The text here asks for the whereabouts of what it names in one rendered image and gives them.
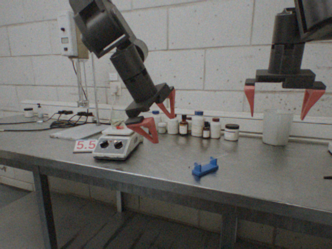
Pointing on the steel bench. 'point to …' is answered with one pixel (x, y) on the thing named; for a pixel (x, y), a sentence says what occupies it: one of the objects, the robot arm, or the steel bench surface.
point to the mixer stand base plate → (80, 132)
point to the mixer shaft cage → (81, 87)
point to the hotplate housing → (134, 138)
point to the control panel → (111, 146)
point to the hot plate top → (117, 131)
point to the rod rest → (205, 167)
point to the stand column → (95, 88)
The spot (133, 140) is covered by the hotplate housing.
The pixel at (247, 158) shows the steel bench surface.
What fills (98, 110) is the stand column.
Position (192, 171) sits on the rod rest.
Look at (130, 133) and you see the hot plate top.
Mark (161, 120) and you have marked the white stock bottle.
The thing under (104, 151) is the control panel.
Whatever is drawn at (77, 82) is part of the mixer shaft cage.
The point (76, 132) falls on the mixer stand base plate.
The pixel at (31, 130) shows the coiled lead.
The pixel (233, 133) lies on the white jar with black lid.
